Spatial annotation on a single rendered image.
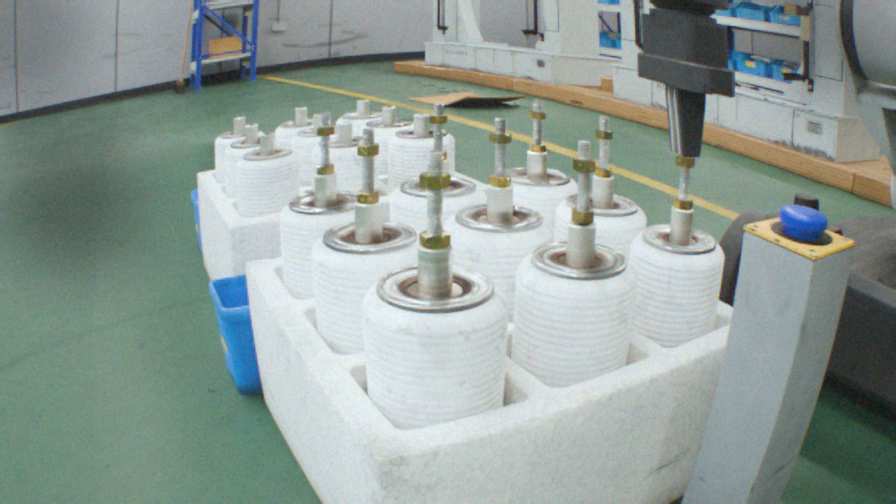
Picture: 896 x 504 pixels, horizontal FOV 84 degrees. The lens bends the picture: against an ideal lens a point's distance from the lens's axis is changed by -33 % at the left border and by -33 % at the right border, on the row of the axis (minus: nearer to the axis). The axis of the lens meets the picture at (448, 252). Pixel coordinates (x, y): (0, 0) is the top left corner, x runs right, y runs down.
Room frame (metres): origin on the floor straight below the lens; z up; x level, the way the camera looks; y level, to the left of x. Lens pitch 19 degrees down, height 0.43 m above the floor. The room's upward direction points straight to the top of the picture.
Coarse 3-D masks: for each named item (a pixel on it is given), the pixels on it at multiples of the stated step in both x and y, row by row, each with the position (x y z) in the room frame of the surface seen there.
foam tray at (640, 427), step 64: (256, 320) 0.65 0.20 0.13; (320, 384) 0.43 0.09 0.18; (512, 384) 0.44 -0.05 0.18; (576, 384) 0.43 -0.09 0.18; (640, 384) 0.43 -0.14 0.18; (704, 384) 0.47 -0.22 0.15; (320, 448) 0.46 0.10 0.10; (384, 448) 0.35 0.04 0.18; (448, 448) 0.36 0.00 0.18; (512, 448) 0.38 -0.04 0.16; (576, 448) 0.41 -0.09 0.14; (640, 448) 0.44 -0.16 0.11
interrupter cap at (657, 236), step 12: (648, 228) 0.57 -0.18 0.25; (660, 228) 0.57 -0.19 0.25; (648, 240) 0.54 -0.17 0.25; (660, 240) 0.54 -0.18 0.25; (696, 240) 0.55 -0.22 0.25; (708, 240) 0.54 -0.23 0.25; (672, 252) 0.51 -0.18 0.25; (684, 252) 0.51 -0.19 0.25; (696, 252) 0.51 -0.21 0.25; (708, 252) 0.51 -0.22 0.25
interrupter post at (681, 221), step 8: (672, 208) 0.55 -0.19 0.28; (672, 216) 0.55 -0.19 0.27; (680, 216) 0.54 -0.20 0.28; (688, 216) 0.54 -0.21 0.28; (672, 224) 0.54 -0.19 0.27; (680, 224) 0.54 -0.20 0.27; (688, 224) 0.54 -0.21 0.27; (672, 232) 0.54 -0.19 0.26; (680, 232) 0.54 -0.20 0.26; (688, 232) 0.54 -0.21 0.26; (672, 240) 0.54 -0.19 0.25; (680, 240) 0.54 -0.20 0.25; (688, 240) 0.54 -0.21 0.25
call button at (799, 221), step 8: (784, 208) 0.38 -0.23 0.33; (792, 208) 0.38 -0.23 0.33; (800, 208) 0.38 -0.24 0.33; (808, 208) 0.38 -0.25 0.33; (784, 216) 0.37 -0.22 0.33; (792, 216) 0.36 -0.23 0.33; (800, 216) 0.36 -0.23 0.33; (808, 216) 0.36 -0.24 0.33; (816, 216) 0.36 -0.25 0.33; (824, 216) 0.37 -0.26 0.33; (784, 224) 0.38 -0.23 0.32; (792, 224) 0.36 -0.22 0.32; (800, 224) 0.36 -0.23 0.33; (808, 224) 0.36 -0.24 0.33; (816, 224) 0.35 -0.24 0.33; (824, 224) 0.36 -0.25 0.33; (792, 232) 0.37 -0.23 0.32; (800, 232) 0.36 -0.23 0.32; (808, 232) 0.36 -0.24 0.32; (816, 232) 0.36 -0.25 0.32
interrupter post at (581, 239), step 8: (568, 224) 0.49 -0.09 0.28; (576, 224) 0.49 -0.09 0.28; (592, 224) 0.49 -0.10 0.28; (568, 232) 0.49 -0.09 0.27; (576, 232) 0.48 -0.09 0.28; (584, 232) 0.48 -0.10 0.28; (592, 232) 0.48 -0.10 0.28; (568, 240) 0.49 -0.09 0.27; (576, 240) 0.48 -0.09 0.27; (584, 240) 0.48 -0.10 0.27; (592, 240) 0.48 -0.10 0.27; (568, 248) 0.49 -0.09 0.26; (576, 248) 0.48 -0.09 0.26; (584, 248) 0.48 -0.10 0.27; (592, 248) 0.49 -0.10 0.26; (568, 256) 0.49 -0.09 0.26; (576, 256) 0.48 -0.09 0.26; (584, 256) 0.48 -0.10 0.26; (592, 256) 0.49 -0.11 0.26; (576, 264) 0.48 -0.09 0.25; (584, 264) 0.48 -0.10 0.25; (592, 264) 0.49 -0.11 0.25
